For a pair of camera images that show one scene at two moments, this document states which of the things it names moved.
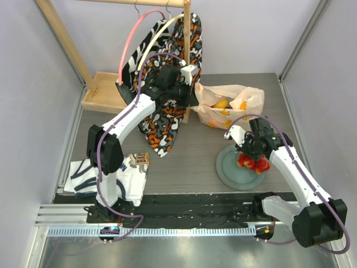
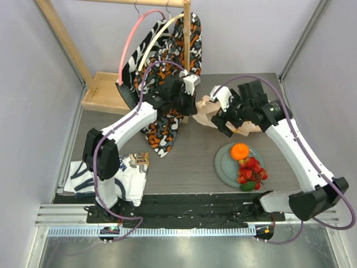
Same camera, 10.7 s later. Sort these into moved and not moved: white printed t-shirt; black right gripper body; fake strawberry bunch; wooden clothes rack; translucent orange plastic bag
Moved: black right gripper body; fake strawberry bunch; translucent orange plastic bag
Not moved: white printed t-shirt; wooden clothes rack
